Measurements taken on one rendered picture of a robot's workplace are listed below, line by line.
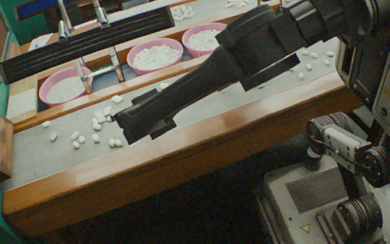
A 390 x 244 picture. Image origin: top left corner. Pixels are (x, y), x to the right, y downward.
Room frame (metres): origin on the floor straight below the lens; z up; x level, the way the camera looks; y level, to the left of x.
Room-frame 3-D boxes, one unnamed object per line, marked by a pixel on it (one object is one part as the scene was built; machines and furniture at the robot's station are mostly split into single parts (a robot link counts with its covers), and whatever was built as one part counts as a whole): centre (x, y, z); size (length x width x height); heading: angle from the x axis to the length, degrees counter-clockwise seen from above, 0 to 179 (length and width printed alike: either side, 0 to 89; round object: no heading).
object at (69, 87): (1.20, 0.56, 0.71); 0.22 x 0.22 x 0.06
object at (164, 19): (0.97, 0.32, 1.08); 0.62 x 0.08 x 0.07; 105
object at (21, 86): (1.14, 0.77, 0.77); 0.33 x 0.15 x 0.01; 15
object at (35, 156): (1.03, -0.11, 0.73); 1.81 x 0.30 x 0.02; 105
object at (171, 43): (1.32, 0.13, 0.72); 0.27 x 0.27 x 0.10
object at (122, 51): (1.52, 0.02, 0.71); 1.81 x 0.05 x 0.11; 105
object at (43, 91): (1.20, 0.56, 0.72); 0.27 x 0.27 x 0.10
